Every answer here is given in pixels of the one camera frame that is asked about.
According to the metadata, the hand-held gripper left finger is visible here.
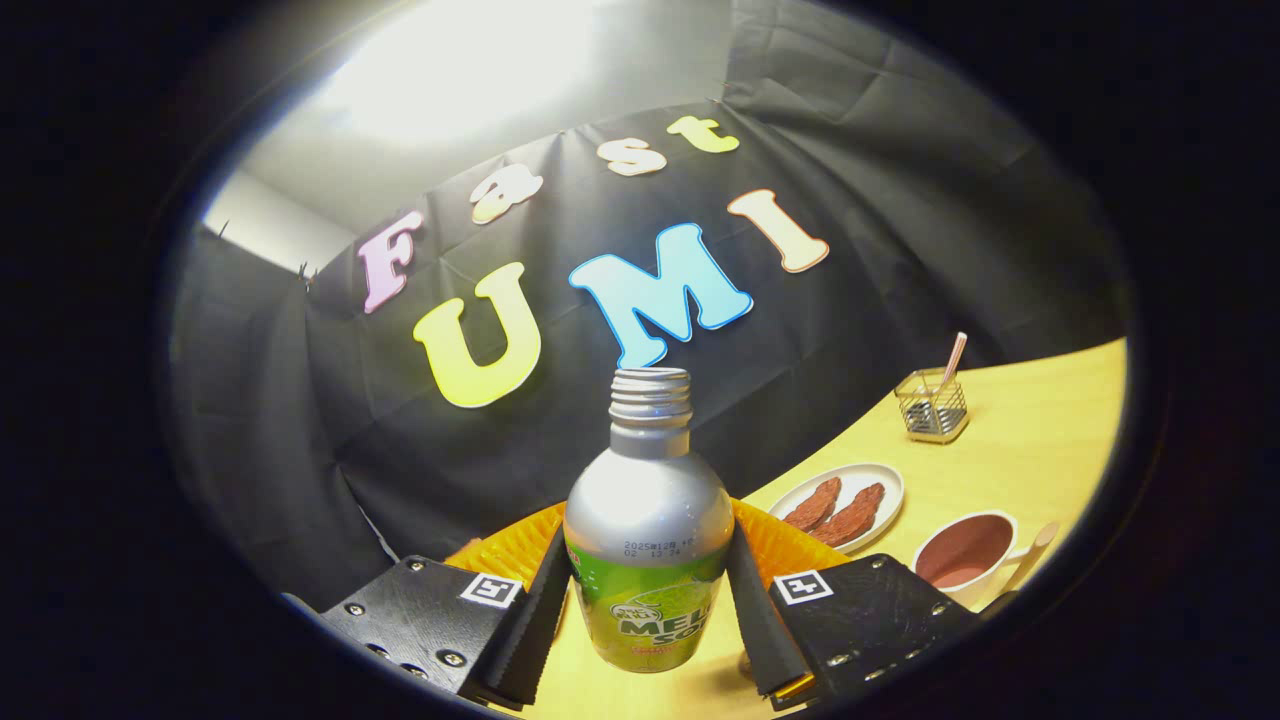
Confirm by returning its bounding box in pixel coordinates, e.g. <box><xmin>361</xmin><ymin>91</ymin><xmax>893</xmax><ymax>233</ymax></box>
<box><xmin>320</xmin><ymin>500</ymin><xmax>573</xmax><ymax>711</ymax></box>

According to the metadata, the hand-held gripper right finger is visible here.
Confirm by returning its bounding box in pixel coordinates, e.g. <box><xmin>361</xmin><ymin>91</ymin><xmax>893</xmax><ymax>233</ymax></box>
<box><xmin>725</xmin><ymin>497</ymin><xmax>1016</xmax><ymax>711</ymax></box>

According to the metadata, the silver green label juice bottle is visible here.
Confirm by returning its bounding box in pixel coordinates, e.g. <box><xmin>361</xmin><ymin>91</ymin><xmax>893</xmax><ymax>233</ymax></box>
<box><xmin>563</xmin><ymin>367</ymin><xmax>736</xmax><ymax>674</ymax></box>

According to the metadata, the white cup with wooden handle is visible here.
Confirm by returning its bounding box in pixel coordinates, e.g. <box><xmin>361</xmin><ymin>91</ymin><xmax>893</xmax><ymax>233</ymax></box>
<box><xmin>912</xmin><ymin>510</ymin><xmax>1061</xmax><ymax>609</ymax></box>

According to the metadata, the brown snack strip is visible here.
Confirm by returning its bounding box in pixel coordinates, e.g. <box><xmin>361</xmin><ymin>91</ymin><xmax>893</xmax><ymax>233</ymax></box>
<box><xmin>810</xmin><ymin>482</ymin><xmax>887</xmax><ymax>548</ymax></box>
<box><xmin>782</xmin><ymin>476</ymin><xmax>844</xmax><ymax>532</ymax></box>

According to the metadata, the white oval plate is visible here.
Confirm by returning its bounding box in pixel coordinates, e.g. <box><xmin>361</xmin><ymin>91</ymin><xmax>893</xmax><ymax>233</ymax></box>
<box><xmin>767</xmin><ymin>462</ymin><xmax>906</xmax><ymax>554</ymax></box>

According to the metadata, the wooden table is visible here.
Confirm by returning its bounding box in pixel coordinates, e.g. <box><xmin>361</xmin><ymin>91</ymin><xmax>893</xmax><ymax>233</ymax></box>
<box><xmin>500</xmin><ymin>337</ymin><xmax>1129</xmax><ymax>720</ymax></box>

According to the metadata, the wire mesh holder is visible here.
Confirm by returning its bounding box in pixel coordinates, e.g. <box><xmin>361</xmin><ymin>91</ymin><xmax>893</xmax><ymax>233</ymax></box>
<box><xmin>893</xmin><ymin>367</ymin><xmax>970</xmax><ymax>445</ymax></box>

